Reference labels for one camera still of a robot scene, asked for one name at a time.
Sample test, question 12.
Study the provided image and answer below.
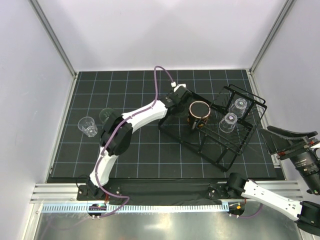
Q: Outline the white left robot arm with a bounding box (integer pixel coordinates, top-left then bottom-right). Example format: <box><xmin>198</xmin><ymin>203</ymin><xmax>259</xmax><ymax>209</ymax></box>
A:
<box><xmin>79</xmin><ymin>84</ymin><xmax>192</xmax><ymax>201</ymax></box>

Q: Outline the green grey mug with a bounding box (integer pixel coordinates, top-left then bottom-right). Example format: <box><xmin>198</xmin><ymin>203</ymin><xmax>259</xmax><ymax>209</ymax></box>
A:
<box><xmin>99</xmin><ymin>107</ymin><xmax>115</xmax><ymax>125</ymax></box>

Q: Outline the black grid mat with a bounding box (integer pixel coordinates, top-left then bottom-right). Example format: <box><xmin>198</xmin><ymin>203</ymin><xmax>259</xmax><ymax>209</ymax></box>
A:
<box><xmin>51</xmin><ymin>69</ymin><xmax>279</xmax><ymax>179</ymax></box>

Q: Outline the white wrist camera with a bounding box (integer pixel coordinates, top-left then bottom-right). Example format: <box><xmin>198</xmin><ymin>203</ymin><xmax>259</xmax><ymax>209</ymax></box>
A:
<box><xmin>310</xmin><ymin>142</ymin><xmax>320</xmax><ymax>150</ymax></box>
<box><xmin>170</xmin><ymin>81</ymin><xmax>187</xmax><ymax>92</ymax></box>

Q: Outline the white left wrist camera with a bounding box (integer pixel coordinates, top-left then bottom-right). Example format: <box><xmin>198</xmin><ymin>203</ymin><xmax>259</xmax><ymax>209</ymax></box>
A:
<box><xmin>170</xmin><ymin>81</ymin><xmax>187</xmax><ymax>92</ymax></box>

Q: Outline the aluminium rail with slots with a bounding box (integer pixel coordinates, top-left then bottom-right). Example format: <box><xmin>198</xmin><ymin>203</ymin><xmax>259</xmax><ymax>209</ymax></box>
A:
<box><xmin>30</xmin><ymin>180</ymin><xmax>303</xmax><ymax>215</ymax></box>

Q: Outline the small clear faceted glass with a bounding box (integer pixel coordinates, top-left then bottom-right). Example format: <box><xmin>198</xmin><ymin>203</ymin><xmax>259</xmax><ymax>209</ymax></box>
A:
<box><xmin>228</xmin><ymin>98</ymin><xmax>248</xmax><ymax>119</ymax></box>

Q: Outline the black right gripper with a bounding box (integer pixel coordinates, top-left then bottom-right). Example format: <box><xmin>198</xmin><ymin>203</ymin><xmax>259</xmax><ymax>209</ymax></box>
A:
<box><xmin>256</xmin><ymin>124</ymin><xmax>320</xmax><ymax>193</ymax></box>

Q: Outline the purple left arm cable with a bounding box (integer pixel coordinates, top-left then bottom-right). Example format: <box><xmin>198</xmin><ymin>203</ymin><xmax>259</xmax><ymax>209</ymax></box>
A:
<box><xmin>89</xmin><ymin>65</ymin><xmax>177</xmax><ymax>217</ymax></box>

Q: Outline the clear plastic cup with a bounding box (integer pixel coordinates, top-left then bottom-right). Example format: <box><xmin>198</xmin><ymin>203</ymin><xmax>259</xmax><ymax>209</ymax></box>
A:
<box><xmin>77</xmin><ymin>116</ymin><xmax>98</xmax><ymax>138</ymax></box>

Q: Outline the red skull mug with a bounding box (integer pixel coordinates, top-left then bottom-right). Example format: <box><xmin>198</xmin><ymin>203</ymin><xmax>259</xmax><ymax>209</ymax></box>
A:
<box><xmin>187</xmin><ymin>100</ymin><xmax>211</xmax><ymax>131</ymax></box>

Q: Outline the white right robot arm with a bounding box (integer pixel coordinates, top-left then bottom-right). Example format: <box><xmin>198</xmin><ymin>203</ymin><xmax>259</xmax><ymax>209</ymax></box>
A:
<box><xmin>225</xmin><ymin>125</ymin><xmax>320</xmax><ymax>236</ymax></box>

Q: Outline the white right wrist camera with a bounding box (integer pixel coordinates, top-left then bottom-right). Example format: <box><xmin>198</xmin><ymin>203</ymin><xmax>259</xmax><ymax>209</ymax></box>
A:
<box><xmin>310</xmin><ymin>142</ymin><xmax>320</xmax><ymax>150</ymax></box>

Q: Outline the black wire dish rack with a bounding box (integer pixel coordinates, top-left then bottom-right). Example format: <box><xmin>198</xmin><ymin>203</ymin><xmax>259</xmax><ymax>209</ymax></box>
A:
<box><xmin>158</xmin><ymin>84</ymin><xmax>267</xmax><ymax>172</ymax></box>

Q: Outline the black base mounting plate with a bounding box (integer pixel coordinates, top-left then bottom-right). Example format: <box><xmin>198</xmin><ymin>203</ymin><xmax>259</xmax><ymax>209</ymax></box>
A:
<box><xmin>76</xmin><ymin>177</ymin><xmax>251</xmax><ymax>202</ymax></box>

